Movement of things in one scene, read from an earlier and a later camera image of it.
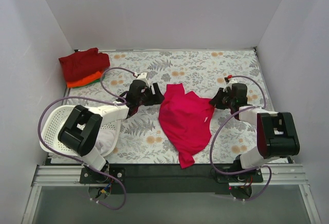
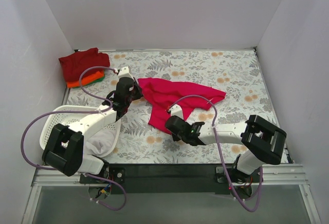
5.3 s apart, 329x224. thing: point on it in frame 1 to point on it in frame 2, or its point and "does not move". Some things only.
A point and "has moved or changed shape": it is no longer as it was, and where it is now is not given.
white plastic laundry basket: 55,120 does not move
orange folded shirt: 94,77 does not move
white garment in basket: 105,140 does not move
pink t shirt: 185,119 has moved or changed shape
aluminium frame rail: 284,174 does not move
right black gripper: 221,100 to 175,136
